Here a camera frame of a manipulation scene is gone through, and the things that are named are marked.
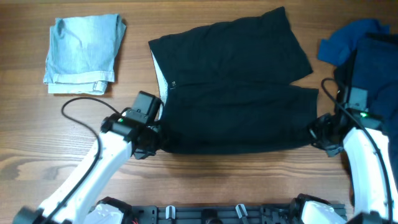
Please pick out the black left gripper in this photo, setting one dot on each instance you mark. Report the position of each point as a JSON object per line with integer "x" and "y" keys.
{"x": 141, "y": 154}

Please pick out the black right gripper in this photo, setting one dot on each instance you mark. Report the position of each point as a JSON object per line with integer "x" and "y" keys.
{"x": 331, "y": 150}

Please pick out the black shorts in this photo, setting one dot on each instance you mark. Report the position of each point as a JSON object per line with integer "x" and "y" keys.
{"x": 231, "y": 87}

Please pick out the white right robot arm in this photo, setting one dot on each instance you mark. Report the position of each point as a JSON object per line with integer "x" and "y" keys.
{"x": 362, "y": 136}

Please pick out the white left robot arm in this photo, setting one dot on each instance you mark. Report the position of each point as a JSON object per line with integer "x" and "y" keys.
{"x": 132, "y": 132}

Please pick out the dark blue garment pile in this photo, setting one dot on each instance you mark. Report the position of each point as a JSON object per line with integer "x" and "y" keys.
{"x": 365, "y": 55}

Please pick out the folded light blue denim garment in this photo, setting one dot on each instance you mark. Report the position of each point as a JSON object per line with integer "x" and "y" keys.
{"x": 82, "y": 53}

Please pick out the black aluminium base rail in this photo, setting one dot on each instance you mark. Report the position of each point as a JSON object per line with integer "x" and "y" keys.
{"x": 265, "y": 214}

